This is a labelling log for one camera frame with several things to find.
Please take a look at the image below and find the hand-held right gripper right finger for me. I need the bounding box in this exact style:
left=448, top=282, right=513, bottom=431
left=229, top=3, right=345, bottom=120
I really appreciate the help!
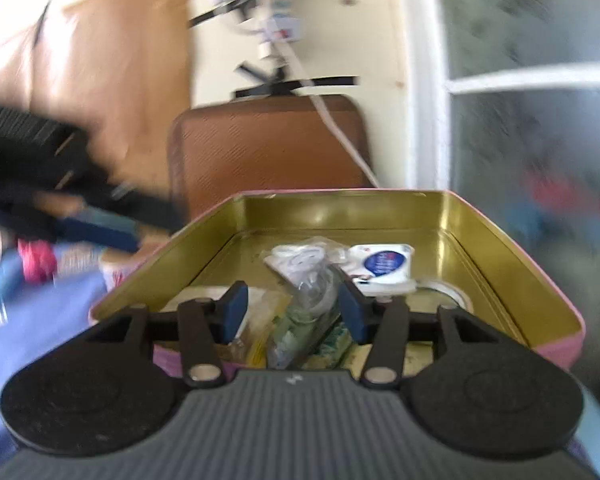
left=337, top=279, right=507, bottom=388

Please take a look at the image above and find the wood-pattern board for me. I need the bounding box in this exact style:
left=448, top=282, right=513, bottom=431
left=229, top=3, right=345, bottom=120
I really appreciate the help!
left=0, top=0, right=194, bottom=197

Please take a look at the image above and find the white window frame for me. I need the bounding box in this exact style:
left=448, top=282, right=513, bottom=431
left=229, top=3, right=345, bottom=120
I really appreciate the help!
left=399, top=0, right=600, bottom=192

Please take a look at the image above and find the white smiley item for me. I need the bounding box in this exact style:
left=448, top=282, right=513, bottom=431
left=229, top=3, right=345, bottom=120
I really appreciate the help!
left=263, top=242, right=349, bottom=312

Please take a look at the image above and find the white power adapter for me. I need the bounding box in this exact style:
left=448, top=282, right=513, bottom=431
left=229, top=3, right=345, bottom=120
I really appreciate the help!
left=256, top=0, right=304, bottom=44

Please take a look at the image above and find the round can with red label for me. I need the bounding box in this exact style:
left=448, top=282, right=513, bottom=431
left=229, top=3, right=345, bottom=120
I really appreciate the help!
left=99, top=247, right=147, bottom=292

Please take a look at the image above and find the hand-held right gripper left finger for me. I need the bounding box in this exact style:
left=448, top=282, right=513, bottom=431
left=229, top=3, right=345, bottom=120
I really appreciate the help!
left=84, top=280, right=250, bottom=388

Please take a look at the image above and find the small white packet blue label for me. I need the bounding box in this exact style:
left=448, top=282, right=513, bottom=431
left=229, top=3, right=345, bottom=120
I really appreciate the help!
left=347, top=243, right=416, bottom=295

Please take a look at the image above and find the pink tin box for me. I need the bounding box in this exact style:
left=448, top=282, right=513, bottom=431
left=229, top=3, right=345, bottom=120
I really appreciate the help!
left=88, top=188, right=587, bottom=377

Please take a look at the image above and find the clear snack packet yellow edge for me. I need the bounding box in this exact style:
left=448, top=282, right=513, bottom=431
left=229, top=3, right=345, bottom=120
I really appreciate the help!
left=229, top=289, right=294, bottom=367

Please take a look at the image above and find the pink fluffy cloth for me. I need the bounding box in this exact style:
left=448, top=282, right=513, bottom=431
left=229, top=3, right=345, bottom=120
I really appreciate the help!
left=17, top=239, right=59, bottom=284

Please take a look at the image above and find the blue soap case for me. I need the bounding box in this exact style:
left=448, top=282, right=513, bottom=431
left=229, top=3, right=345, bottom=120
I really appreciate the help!
left=0, top=259, right=25, bottom=312

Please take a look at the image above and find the white tape roll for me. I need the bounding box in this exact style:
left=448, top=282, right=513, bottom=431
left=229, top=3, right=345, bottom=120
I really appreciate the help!
left=414, top=282, right=474, bottom=312

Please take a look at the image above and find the green patterned tissue pack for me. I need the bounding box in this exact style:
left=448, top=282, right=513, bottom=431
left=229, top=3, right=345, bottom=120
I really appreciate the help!
left=267, top=304, right=354, bottom=369

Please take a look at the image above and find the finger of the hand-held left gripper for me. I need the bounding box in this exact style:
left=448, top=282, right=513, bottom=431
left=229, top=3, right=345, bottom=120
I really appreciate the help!
left=87, top=160, right=187, bottom=236
left=50, top=208, right=142, bottom=254

